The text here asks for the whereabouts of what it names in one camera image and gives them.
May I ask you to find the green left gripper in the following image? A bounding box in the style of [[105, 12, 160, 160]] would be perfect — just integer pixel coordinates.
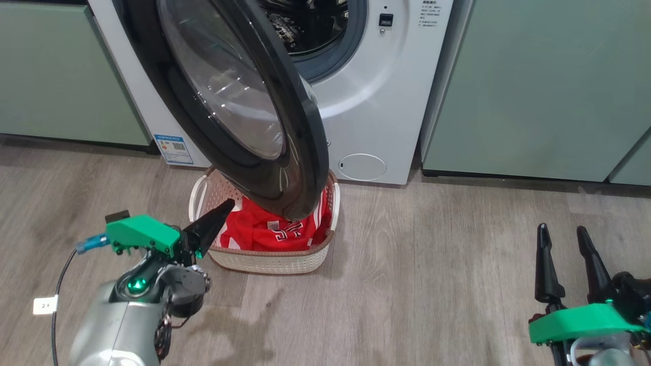
[[105, 198, 235, 266]]

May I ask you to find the blue energy label sticker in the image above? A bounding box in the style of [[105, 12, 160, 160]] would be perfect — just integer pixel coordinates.
[[154, 134, 194, 165]]

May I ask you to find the wide sage green cabinet door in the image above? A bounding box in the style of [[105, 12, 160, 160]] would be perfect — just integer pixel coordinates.
[[421, 0, 651, 182]]

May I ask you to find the round drain filter cover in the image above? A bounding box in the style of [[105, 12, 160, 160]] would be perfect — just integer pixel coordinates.
[[338, 154, 387, 181]]

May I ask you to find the white front-load washing machine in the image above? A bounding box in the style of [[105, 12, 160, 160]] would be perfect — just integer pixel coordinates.
[[87, 0, 455, 186]]

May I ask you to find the black washing machine door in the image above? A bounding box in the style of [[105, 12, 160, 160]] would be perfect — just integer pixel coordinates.
[[113, 0, 330, 222]]

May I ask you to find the blue cable connector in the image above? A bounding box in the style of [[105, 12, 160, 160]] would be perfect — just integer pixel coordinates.
[[75, 234, 110, 255]]

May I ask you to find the cream perforated laundry basket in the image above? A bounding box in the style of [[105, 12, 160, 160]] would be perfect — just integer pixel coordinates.
[[188, 167, 340, 275]]

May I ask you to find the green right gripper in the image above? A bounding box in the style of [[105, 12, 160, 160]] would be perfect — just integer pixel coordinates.
[[528, 223, 651, 346]]

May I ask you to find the grey rubber door gasket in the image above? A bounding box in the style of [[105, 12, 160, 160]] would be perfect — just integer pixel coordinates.
[[290, 0, 368, 85]]

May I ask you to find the sage green cabinet beside hinge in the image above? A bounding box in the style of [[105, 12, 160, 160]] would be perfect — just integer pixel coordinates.
[[0, 3, 151, 147]]

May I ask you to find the steel washing machine drum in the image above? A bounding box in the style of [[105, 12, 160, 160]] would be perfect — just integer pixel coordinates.
[[259, 0, 349, 56]]

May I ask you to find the red sports jersey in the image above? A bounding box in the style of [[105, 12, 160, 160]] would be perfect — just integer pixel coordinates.
[[220, 187, 332, 252]]

